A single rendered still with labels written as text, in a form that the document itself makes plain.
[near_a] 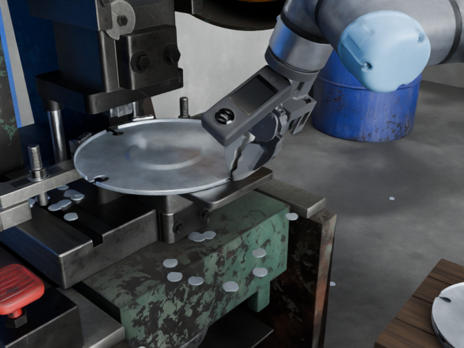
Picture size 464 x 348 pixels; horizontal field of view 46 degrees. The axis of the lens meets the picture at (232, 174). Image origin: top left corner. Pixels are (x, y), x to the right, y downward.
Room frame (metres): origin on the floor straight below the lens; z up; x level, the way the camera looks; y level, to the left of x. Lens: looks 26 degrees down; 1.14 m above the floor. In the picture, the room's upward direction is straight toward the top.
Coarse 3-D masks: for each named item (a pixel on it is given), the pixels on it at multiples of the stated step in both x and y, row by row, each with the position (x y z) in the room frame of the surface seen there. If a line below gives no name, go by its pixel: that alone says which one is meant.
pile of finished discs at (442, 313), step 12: (456, 288) 0.99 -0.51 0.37; (444, 300) 0.96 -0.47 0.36; (456, 300) 0.95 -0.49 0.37; (432, 312) 0.90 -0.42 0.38; (444, 312) 0.91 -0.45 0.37; (456, 312) 0.91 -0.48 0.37; (432, 324) 0.88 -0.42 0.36; (444, 324) 0.87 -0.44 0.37; (456, 324) 0.87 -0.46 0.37; (444, 336) 0.83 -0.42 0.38; (456, 336) 0.84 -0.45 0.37
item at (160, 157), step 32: (128, 128) 0.92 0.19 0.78; (160, 128) 0.92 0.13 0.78; (192, 128) 0.92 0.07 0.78; (96, 160) 0.78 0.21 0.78; (128, 160) 0.78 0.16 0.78; (160, 160) 0.77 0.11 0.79; (192, 160) 0.77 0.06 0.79; (224, 160) 0.78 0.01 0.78; (128, 192) 0.67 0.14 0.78; (160, 192) 0.67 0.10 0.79
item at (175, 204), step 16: (256, 176) 0.73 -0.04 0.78; (272, 176) 0.74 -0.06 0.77; (192, 192) 0.68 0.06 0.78; (208, 192) 0.68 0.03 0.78; (224, 192) 0.68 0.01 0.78; (240, 192) 0.69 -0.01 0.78; (160, 208) 0.75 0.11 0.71; (176, 208) 0.75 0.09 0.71; (192, 208) 0.78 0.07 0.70; (208, 208) 0.65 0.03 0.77; (160, 224) 0.75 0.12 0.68; (176, 224) 0.75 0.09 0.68; (192, 224) 0.78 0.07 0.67; (176, 240) 0.75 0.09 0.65
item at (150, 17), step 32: (128, 0) 0.83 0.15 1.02; (160, 0) 0.87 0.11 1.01; (64, 32) 0.85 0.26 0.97; (96, 32) 0.79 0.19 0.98; (128, 32) 0.81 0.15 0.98; (160, 32) 0.83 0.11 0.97; (64, 64) 0.85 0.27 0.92; (96, 64) 0.80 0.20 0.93; (128, 64) 0.79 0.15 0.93; (160, 64) 0.83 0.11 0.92
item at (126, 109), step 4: (128, 104) 0.89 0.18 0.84; (132, 104) 0.90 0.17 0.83; (116, 108) 0.87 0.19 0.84; (120, 108) 0.87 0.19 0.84; (124, 108) 0.88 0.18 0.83; (128, 108) 0.89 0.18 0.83; (132, 108) 0.90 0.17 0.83; (104, 112) 0.88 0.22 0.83; (108, 112) 0.87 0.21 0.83; (112, 112) 0.87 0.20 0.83; (116, 112) 0.87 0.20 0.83; (120, 112) 0.87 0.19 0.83; (124, 112) 0.88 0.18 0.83; (128, 112) 0.88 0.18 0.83; (108, 116) 0.87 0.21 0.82; (112, 116) 0.87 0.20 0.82; (120, 116) 0.87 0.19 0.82
